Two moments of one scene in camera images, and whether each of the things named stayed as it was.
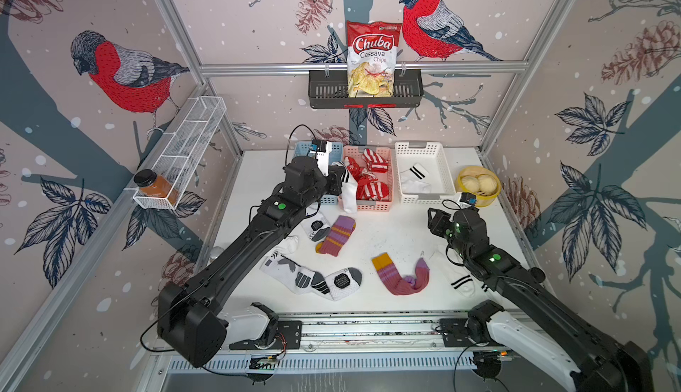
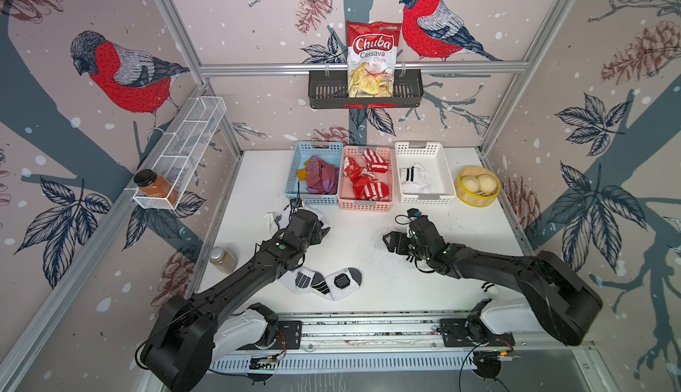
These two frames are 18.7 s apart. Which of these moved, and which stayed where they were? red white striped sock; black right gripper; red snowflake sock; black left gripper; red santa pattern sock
Moved: black left gripper; black right gripper
Stayed: red snowflake sock; red santa pattern sock; red white striped sock
